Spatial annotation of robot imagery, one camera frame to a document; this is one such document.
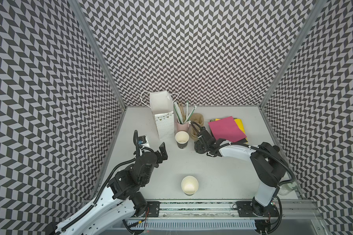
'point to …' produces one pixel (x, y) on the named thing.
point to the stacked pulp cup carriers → (198, 118)
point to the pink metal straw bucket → (185, 127)
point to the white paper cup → (189, 185)
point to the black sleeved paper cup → (182, 137)
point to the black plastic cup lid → (199, 148)
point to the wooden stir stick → (182, 109)
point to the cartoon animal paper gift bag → (162, 104)
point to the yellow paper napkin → (239, 124)
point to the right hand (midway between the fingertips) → (201, 147)
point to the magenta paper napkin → (227, 128)
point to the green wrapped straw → (190, 114)
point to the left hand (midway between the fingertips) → (156, 146)
